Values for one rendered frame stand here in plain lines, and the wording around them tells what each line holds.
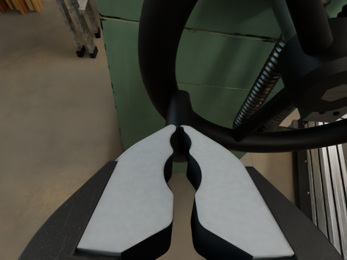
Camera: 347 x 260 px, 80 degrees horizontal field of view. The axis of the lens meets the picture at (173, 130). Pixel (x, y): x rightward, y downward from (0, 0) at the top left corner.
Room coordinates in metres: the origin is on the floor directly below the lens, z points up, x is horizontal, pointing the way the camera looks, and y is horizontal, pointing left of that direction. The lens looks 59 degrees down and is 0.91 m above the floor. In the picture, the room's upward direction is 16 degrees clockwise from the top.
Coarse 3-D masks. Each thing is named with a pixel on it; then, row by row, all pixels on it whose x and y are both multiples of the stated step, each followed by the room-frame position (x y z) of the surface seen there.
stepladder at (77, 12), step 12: (60, 0) 0.86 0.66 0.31; (72, 0) 0.87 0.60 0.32; (84, 0) 0.97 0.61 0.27; (72, 12) 0.85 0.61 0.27; (84, 12) 0.90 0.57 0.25; (72, 24) 0.88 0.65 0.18; (84, 24) 0.89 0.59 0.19; (96, 24) 1.07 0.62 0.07; (72, 36) 0.85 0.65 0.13; (84, 36) 0.86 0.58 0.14; (96, 36) 1.03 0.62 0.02; (84, 48) 0.89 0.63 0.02; (96, 48) 0.91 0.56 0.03
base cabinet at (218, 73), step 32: (128, 32) 0.28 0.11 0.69; (192, 32) 0.30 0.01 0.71; (224, 32) 0.32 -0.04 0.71; (128, 64) 0.28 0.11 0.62; (192, 64) 0.31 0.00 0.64; (224, 64) 0.32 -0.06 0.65; (256, 64) 0.33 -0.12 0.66; (128, 96) 0.28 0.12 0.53; (192, 96) 0.31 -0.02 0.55; (224, 96) 0.32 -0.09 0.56; (128, 128) 0.28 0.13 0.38; (160, 128) 0.30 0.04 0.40
